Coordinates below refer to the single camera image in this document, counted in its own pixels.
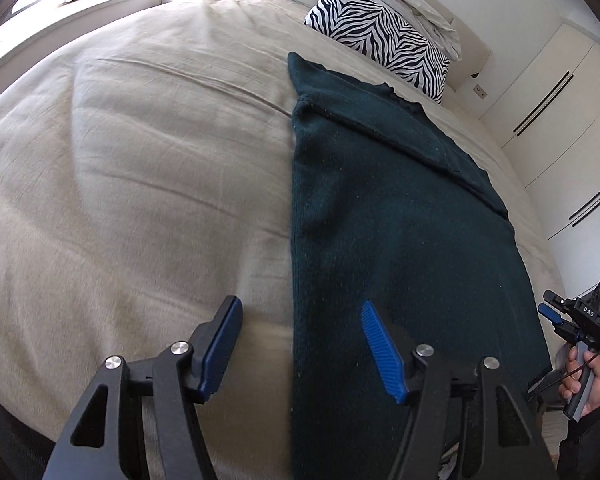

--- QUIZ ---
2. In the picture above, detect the beige bed sheet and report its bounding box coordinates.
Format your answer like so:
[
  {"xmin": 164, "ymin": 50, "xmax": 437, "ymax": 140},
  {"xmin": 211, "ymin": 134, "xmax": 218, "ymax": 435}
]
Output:
[{"xmin": 0, "ymin": 0, "xmax": 566, "ymax": 480}]

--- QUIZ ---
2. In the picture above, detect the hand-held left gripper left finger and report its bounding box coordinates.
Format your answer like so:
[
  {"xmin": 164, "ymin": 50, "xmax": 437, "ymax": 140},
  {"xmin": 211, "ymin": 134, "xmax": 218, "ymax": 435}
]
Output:
[{"xmin": 42, "ymin": 296, "xmax": 244, "ymax": 480}]

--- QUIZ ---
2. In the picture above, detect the zebra print pillow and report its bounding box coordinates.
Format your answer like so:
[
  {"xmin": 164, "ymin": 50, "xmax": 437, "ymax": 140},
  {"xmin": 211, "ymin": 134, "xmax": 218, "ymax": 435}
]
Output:
[{"xmin": 304, "ymin": 0, "xmax": 452, "ymax": 105}]

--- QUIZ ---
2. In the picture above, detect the dark green knit sweater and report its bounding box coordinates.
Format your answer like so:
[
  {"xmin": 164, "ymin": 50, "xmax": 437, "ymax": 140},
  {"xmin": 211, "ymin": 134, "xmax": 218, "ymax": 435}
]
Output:
[{"xmin": 286, "ymin": 51, "xmax": 553, "ymax": 480}]

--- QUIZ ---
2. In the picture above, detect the person's right forearm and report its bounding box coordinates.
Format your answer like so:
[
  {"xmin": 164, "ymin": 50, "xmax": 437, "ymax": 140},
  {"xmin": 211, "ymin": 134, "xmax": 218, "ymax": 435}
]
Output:
[{"xmin": 555, "ymin": 400, "xmax": 600, "ymax": 480}]

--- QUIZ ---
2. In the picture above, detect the white folded duvet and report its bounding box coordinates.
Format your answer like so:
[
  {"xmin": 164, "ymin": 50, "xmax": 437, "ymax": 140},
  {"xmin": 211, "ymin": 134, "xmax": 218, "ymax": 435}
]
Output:
[{"xmin": 316, "ymin": 0, "xmax": 463, "ymax": 61}]

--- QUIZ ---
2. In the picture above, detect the black cable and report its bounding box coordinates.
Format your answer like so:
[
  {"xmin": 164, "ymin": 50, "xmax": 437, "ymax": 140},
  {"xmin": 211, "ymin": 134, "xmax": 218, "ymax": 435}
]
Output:
[{"xmin": 526, "ymin": 349, "xmax": 597, "ymax": 397}]

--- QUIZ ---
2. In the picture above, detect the white padded headboard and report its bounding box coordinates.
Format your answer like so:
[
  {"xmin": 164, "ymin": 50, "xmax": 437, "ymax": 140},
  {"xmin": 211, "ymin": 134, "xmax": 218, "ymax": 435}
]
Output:
[{"xmin": 335, "ymin": 0, "xmax": 493, "ymax": 92}]

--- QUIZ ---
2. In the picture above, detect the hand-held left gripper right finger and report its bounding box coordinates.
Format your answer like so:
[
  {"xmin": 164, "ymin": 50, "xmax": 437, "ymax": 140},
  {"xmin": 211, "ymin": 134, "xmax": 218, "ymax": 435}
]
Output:
[{"xmin": 361, "ymin": 300, "xmax": 553, "ymax": 480}]

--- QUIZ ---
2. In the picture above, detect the white wardrobe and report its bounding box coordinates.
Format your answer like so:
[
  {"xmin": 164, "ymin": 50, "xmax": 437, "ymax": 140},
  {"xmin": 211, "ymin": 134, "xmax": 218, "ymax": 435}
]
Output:
[{"xmin": 480, "ymin": 20, "xmax": 600, "ymax": 242}]

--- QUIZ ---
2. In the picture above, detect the white window ledge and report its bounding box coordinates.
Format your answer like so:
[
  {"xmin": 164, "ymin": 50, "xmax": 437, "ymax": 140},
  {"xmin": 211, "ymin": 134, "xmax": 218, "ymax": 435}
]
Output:
[{"xmin": 0, "ymin": 0, "xmax": 166, "ymax": 91}]

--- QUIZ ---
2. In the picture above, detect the person's right hand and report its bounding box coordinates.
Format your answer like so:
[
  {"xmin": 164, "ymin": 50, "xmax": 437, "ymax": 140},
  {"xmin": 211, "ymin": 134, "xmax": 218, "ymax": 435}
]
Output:
[{"xmin": 559, "ymin": 345, "xmax": 600, "ymax": 418}]

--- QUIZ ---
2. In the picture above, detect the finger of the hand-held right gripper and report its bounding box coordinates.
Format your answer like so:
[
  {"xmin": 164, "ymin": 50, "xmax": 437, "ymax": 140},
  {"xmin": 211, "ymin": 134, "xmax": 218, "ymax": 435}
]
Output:
[
  {"xmin": 537, "ymin": 302, "xmax": 578, "ymax": 342},
  {"xmin": 544, "ymin": 290, "xmax": 578, "ymax": 313}
]

